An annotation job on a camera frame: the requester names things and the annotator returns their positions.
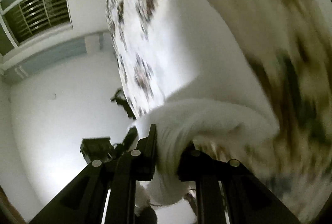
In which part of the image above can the white floral fleece blanket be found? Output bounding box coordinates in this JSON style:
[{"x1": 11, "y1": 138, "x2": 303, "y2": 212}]
[{"x1": 106, "y1": 0, "x2": 331, "y2": 223}]

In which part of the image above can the barred window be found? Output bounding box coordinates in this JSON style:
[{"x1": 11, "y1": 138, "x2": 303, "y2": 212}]
[{"x1": 1, "y1": 0, "x2": 70, "y2": 46}]

